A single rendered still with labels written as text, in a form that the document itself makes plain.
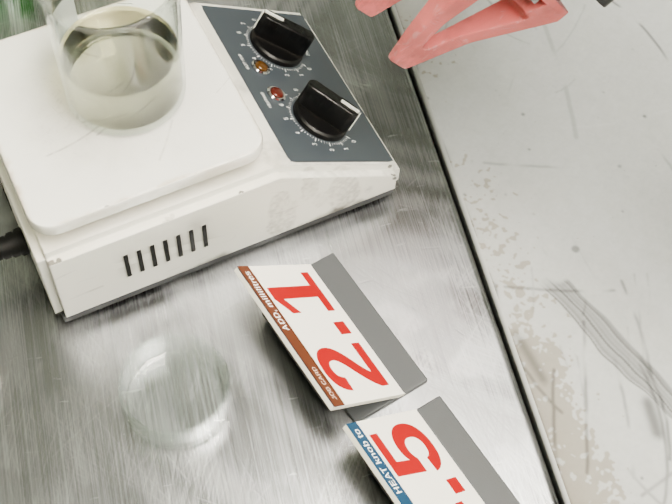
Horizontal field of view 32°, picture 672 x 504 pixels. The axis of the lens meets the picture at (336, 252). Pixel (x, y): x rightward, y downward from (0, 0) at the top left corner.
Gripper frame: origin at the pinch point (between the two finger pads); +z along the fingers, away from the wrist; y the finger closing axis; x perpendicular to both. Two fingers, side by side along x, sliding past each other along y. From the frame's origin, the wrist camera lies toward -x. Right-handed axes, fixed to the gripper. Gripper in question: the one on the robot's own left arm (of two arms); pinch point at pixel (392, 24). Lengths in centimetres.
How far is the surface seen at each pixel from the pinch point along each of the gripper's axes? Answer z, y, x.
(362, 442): 12.4, 15.0, 1.8
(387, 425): 12.0, 14.2, 4.3
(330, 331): 12.5, 8.3, 4.5
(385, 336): 11.3, 9.1, 7.5
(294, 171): 9.0, 1.0, 2.3
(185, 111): 10.5, -2.7, -2.5
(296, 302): 12.9, 6.4, 3.4
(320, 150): 7.9, 0.0, 4.0
